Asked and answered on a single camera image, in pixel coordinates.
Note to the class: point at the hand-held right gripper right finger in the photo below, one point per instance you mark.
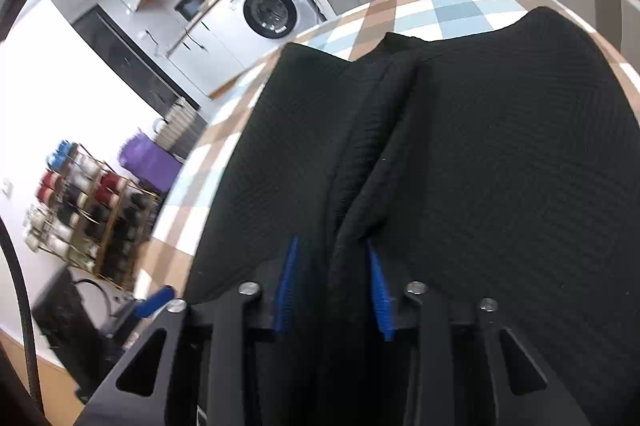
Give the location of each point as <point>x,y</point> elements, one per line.
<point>382,301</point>

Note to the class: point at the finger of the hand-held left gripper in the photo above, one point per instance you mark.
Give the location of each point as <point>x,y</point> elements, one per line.
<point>155,301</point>

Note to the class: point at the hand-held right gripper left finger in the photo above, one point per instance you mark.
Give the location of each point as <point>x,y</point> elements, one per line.
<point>286,291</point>

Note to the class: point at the black knit garment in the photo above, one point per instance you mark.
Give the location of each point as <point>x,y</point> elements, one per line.
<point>475,156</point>

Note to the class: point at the black mesh object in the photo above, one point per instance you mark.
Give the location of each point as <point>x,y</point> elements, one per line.
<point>65,326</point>

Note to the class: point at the rack of thread spools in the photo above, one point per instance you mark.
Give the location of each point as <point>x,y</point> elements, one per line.
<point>90,216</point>

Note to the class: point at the purple bag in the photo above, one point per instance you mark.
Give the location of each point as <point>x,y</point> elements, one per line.
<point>147,163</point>

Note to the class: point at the grey slatted rack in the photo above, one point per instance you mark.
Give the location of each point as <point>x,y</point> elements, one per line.
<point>180,128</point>

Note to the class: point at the dark tall oven unit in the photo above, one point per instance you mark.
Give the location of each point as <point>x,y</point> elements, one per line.
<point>135,61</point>

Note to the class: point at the white base cabinet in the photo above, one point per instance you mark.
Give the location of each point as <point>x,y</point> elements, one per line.
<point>210,51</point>

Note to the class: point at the white washing machine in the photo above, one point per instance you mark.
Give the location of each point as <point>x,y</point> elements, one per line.
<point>272,13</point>

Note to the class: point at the checked brown blue tablecloth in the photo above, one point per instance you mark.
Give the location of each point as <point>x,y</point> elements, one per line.
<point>400,16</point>

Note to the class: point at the black countertop appliance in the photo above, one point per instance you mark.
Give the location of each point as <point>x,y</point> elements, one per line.
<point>189,5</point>

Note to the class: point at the white wall socket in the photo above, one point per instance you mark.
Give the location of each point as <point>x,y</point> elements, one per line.
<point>7,188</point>

